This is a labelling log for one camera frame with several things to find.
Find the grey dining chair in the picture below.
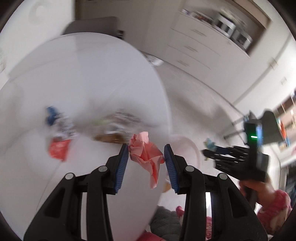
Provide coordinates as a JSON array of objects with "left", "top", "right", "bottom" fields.
[{"left": 62, "top": 16, "right": 125, "bottom": 40}]

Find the pink paper napkin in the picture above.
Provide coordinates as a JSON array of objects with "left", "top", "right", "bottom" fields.
[{"left": 128, "top": 132, "right": 165, "bottom": 189}]

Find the white cloth on floor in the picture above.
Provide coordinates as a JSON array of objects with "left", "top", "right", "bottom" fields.
[{"left": 142, "top": 52, "right": 164, "bottom": 66}]

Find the pink patterned sleeve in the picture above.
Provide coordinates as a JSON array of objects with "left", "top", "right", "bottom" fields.
[{"left": 257, "top": 190, "right": 292, "bottom": 235}]

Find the red snack packet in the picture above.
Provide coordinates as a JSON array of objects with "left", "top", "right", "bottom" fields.
[{"left": 48, "top": 138, "right": 72, "bottom": 162}]

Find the pink slipper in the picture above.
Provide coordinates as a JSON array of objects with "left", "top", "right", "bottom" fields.
[{"left": 176, "top": 206, "right": 185, "bottom": 218}]

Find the silver microwave oven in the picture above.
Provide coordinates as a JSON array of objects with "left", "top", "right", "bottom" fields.
[{"left": 212, "top": 13, "right": 252, "bottom": 51}]

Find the person's right hand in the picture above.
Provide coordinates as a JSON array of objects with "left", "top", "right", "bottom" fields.
[{"left": 239, "top": 176, "right": 276, "bottom": 209}]

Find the brown snack wrapper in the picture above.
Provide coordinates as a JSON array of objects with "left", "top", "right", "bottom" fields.
[{"left": 89, "top": 109, "right": 149, "bottom": 144}]

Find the white drawer cabinet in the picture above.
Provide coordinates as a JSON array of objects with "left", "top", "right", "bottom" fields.
[{"left": 163, "top": 13, "right": 249, "bottom": 102}]

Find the grey quilted trouser leg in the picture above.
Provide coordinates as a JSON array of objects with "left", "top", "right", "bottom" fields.
[{"left": 149, "top": 206, "right": 181, "bottom": 240}]

